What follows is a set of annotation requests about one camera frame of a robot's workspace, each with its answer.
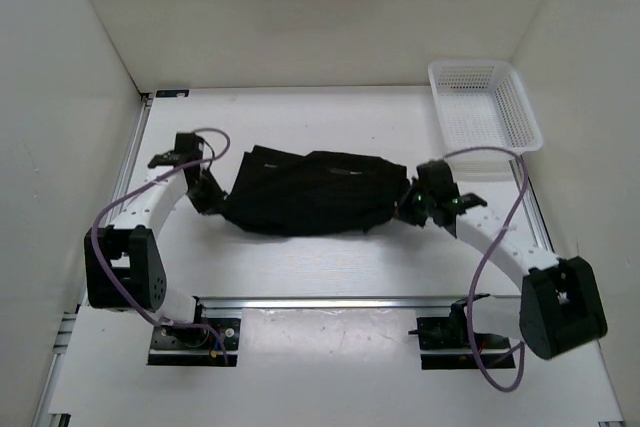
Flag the aluminium right side rail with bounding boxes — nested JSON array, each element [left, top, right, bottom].
[[509, 157, 572, 258]]

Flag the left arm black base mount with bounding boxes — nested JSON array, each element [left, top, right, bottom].
[[147, 301, 242, 368]]

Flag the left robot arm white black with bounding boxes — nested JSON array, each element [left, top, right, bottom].
[[84, 127, 231, 347]]

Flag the aluminium front rail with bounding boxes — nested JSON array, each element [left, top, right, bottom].
[[199, 294, 521, 312]]

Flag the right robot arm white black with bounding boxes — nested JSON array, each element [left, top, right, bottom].
[[397, 160, 608, 360]]

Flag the white perforated plastic basket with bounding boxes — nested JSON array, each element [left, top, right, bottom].
[[428, 59, 543, 169]]

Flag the black shorts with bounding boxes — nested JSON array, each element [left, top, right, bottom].
[[220, 145, 409, 237]]

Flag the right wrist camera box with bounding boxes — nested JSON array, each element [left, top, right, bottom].
[[416, 159, 459, 198]]

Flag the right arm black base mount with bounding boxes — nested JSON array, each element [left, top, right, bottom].
[[408, 298, 515, 370]]

